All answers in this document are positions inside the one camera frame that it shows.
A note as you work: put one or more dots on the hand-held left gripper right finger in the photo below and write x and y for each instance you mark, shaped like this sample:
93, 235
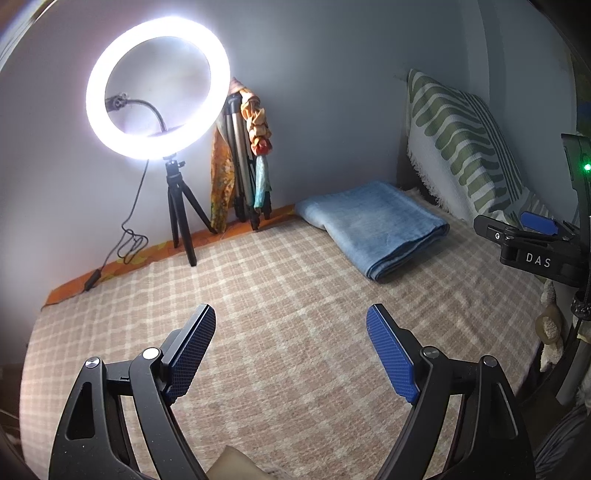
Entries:
392, 355

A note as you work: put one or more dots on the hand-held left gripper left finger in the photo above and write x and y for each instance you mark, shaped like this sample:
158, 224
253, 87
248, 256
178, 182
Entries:
191, 355

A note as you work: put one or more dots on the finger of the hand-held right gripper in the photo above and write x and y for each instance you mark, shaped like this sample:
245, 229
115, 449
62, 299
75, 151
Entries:
489, 228
540, 224

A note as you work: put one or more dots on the blue denim pants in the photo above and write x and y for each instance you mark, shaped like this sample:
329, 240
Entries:
374, 221

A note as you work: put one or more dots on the beige plush toy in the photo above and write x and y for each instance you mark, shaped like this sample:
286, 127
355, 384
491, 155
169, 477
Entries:
551, 323

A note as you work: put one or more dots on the green striped pillow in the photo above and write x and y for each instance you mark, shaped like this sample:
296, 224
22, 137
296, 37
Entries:
452, 138

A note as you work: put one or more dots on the beige checked blanket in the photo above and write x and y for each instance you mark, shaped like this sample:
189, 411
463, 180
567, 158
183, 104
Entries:
286, 323

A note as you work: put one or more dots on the beige cloth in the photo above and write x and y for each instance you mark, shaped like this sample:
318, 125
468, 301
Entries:
238, 466

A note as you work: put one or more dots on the black mini tripod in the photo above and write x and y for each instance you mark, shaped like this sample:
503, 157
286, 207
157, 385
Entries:
178, 203

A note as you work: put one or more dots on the teal hanging cloth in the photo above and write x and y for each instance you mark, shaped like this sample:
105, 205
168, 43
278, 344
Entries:
262, 184

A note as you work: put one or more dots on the person's dark trousers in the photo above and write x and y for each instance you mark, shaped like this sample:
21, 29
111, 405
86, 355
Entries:
568, 447

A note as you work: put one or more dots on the folded silver tripod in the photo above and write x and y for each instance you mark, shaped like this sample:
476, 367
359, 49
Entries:
240, 161

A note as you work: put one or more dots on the orange scrunchie bunch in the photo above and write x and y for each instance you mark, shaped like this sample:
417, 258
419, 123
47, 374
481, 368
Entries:
258, 124

